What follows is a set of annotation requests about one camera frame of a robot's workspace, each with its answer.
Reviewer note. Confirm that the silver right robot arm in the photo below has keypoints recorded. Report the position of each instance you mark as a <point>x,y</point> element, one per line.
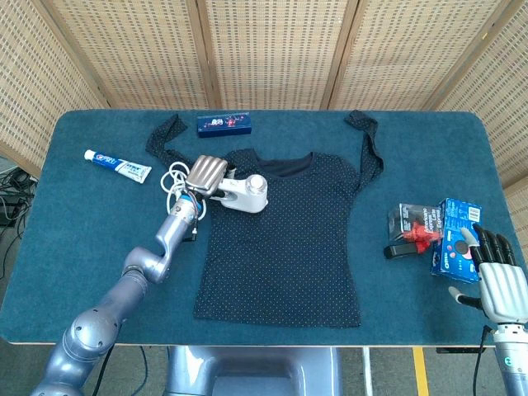
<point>513,363</point>

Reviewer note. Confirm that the white table leg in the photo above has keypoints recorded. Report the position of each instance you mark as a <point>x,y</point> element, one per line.
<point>366,371</point>

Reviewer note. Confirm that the silver blue robot torso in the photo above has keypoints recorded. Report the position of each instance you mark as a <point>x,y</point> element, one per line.
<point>198,371</point>

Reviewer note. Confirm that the small black stapler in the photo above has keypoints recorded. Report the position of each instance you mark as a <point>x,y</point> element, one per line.
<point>398,251</point>

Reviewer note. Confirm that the clear plastic box red bow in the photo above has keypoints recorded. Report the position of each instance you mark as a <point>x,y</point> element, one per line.
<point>402,224</point>

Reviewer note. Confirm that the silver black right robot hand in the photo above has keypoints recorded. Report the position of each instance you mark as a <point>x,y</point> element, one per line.
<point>503,288</point>

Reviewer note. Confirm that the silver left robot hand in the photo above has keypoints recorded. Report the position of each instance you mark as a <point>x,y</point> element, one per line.
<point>204,175</point>

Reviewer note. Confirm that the teal table cloth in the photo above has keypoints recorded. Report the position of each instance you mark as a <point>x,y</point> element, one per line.
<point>103,231</point>

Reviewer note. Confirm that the long dark blue box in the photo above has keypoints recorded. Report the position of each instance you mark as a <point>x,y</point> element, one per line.
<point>224,128</point>

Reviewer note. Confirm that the blue cookie box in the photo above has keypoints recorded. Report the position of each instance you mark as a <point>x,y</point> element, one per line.
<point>458,214</point>

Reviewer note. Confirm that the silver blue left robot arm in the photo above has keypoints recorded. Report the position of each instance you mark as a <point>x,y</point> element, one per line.
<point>123,293</point>

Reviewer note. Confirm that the woven bamboo folding screen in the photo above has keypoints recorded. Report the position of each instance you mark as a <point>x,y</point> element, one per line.
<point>272,49</point>

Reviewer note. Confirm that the dark blue polka dot shirt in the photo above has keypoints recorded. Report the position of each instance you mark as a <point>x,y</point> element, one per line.
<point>284,255</point>

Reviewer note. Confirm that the blue white toothpaste tube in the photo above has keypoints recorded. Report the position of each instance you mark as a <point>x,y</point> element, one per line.
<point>119,166</point>

